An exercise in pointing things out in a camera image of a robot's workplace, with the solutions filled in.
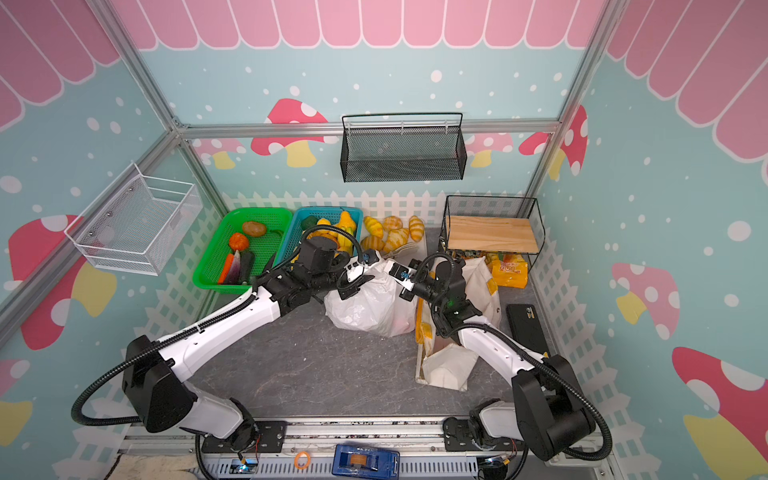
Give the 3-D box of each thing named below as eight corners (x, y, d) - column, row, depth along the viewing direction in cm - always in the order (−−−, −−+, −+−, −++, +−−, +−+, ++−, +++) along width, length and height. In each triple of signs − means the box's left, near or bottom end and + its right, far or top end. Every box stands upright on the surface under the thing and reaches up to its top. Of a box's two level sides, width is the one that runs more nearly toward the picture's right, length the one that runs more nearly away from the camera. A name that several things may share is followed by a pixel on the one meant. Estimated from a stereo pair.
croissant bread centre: (384, 252, 113) (384, 248, 111) (385, 232, 119) (384, 228, 117) (408, 252, 113) (409, 248, 111) (408, 232, 119) (408, 228, 117)
